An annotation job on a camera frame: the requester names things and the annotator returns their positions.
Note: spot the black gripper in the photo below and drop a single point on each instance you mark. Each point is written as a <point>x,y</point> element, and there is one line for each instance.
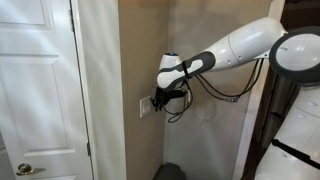
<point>168,95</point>

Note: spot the white double light switch plate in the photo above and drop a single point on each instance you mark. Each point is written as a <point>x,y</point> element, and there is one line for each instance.
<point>145,106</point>

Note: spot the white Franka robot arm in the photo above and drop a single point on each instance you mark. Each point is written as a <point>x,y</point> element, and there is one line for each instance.
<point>253,43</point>

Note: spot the black object on floor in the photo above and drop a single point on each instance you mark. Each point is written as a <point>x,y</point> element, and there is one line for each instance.
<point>170,171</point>

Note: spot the small door hinge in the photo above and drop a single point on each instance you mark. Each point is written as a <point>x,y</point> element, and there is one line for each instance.
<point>88,149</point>

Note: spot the white doorway trim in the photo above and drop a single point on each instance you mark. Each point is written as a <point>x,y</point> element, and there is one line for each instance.
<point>248,126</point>

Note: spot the large door hinge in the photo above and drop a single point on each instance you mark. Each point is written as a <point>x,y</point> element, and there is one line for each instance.
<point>71,20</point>

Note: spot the dark furniture behind doorway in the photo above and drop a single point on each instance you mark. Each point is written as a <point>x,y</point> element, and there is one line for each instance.
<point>276,110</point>

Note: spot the white panel door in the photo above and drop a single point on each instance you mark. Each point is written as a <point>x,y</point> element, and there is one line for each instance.
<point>36,100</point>

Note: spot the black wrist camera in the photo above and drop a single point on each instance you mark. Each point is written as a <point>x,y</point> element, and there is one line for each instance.
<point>181,94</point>

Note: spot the white door frame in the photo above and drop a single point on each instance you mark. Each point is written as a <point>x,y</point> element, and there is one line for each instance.
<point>87,83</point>

